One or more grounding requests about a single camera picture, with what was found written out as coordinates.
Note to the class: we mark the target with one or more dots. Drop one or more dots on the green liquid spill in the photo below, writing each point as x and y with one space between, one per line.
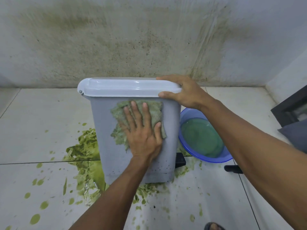
84 147

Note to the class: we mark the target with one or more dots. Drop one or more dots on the person's left thumb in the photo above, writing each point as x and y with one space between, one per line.
158 131

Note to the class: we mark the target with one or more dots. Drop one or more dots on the person's right hand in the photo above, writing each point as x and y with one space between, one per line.
190 93

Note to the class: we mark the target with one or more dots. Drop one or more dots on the person's left hand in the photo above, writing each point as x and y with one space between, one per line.
142 141

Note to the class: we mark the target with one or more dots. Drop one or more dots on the grey cushion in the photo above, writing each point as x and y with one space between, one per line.
296 136

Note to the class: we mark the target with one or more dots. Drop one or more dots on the person's left little finger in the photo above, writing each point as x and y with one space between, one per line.
123 128

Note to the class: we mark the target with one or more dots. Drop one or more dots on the green stained cleaning cloth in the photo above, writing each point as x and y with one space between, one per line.
154 110

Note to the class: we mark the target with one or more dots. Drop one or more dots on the person's left forearm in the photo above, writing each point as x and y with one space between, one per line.
112 196

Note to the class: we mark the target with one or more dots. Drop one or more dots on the person's right forearm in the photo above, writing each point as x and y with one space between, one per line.
259 153

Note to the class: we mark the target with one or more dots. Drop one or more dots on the person's left middle finger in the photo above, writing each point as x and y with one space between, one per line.
134 113

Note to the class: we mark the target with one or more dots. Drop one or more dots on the grey pedal bin white lid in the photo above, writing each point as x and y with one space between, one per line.
105 141

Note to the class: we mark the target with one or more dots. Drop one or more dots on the person's right thumb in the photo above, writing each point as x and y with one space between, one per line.
169 94

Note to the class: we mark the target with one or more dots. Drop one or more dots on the blue plastic basin with water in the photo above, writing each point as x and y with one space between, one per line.
203 138

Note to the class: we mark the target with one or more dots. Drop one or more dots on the person's dark sandal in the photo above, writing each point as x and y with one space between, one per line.
214 226

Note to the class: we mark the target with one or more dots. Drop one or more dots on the black furniture frame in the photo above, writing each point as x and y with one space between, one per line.
287 105

